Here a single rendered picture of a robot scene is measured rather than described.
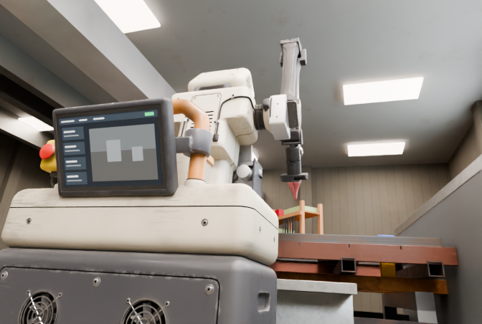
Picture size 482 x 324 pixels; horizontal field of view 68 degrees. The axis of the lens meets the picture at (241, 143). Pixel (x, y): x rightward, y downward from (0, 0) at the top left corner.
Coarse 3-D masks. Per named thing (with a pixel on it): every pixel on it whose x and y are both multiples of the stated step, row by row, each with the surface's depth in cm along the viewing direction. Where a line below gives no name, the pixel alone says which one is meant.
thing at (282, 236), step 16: (288, 240) 141; (304, 240) 140; (320, 240) 138; (336, 240) 137; (352, 240) 136; (368, 240) 135; (384, 240) 134; (400, 240) 133; (416, 240) 132; (432, 240) 131
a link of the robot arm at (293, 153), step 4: (288, 148) 138; (292, 148) 137; (296, 148) 137; (288, 152) 138; (292, 152) 137; (296, 152) 137; (300, 152) 139; (288, 156) 138; (292, 156) 137; (296, 156) 137; (300, 156) 139; (288, 160) 138; (292, 160) 137; (296, 160) 137
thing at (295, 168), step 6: (288, 162) 138; (294, 162) 137; (300, 162) 138; (288, 168) 138; (294, 168) 137; (300, 168) 138; (282, 174) 141; (288, 174) 138; (294, 174) 137; (300, 174) 138; (306, 174) 137
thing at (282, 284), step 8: (280, 280) 113; (288, 280) 112; (296, 280) 112; (304, 280) 111; (280, 288) 112; (288, 288) 111; (296, 288) 111; (304, 288) 111; (312, 288) 110; (320, 288) 110; (328, 288) 109; (336, 288) 109; (344, 288) 108; (352, 288) 108
